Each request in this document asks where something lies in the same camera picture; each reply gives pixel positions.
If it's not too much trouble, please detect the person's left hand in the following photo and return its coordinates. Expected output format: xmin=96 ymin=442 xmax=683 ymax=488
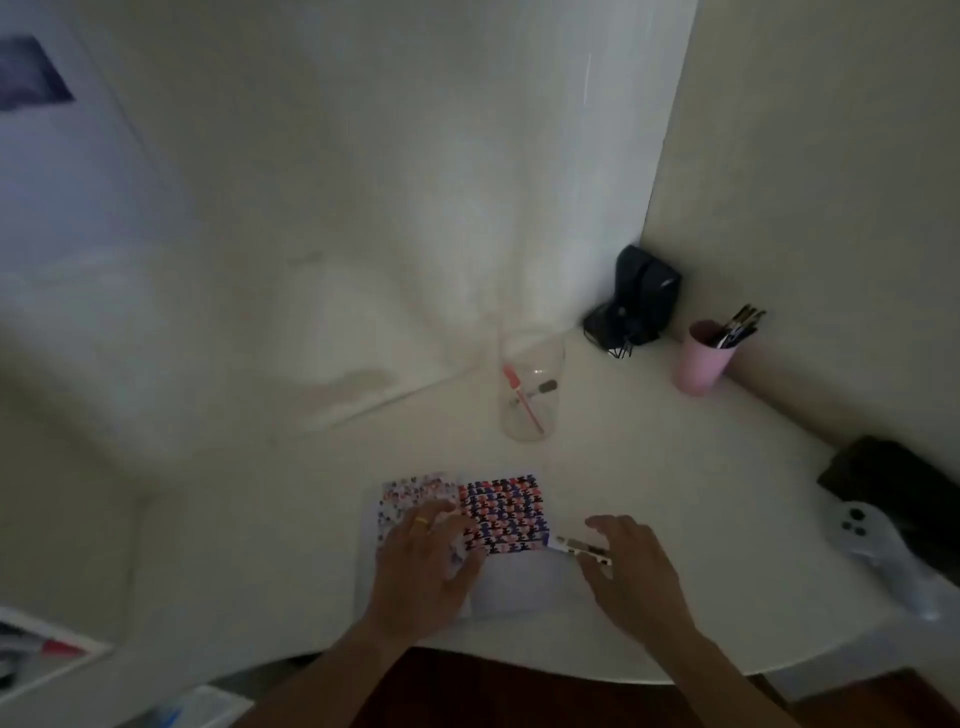
xmin=366 ymin=499 xmax=489 ymax=645

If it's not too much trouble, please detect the person's right hand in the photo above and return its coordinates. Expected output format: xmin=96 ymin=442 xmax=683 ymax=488
xmin=576 ymin=513 xmax=696 ymax=648

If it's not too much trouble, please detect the white marker pen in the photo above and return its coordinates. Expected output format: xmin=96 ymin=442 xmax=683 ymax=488
xmin=549 ymin=535 xmax=613 ymax=565

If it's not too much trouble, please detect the patterned colouring paper sheet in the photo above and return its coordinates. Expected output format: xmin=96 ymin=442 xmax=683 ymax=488
xmin=354 ymin=471 xmax=575 ymax=622

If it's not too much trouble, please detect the person's left forearm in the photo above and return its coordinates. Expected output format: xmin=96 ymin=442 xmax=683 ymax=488
xmin=238 ymin=618 xmax=423 ymax=728

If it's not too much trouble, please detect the person's right forearm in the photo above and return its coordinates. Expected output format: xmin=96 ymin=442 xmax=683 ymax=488
xmin=637 ymin=626 xmax=800 ymax=728

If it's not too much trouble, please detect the clear glass jar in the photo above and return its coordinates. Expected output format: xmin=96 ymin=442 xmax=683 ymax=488
xmin=498 ymin=330 xmax=568 ymax=444

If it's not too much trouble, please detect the red pen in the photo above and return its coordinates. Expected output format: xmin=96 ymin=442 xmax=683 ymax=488
xmin=503 ymin=364 xmax=546 ymax=436

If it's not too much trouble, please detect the pink cup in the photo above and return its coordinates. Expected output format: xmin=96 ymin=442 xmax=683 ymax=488
xmin=672 ymin=319 xmax=741 ymax=397

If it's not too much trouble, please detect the white game controller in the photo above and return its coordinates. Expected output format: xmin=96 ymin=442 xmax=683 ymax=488
xmin=820 ymin=498 xmax=943 ymax=624

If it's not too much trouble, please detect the black desk device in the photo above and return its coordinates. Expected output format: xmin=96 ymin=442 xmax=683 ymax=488
xmin=582 ymin=244 xmax=684 ymax=358

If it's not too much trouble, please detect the bunch of dark pens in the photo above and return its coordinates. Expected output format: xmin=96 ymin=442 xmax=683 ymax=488
xmin=712 ymin=303 xmax=768 ymax=351

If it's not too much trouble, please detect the white and blue packet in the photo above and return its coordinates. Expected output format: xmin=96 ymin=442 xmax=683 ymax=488
xmin=146 ymin=682 xmax=256 ymax=728

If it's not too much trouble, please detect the black case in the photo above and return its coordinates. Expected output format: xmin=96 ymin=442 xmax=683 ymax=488
xmin=816 ymin=435 xmax=960 ymax=588

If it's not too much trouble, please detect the white tray with items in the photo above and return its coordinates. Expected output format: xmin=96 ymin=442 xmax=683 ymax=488
xmin=0 ymin=603 xmax=115 ymax=706

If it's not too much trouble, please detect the wall poster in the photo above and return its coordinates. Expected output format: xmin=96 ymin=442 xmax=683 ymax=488
xmin=0 ymin=33 xmax=77 ymax=114

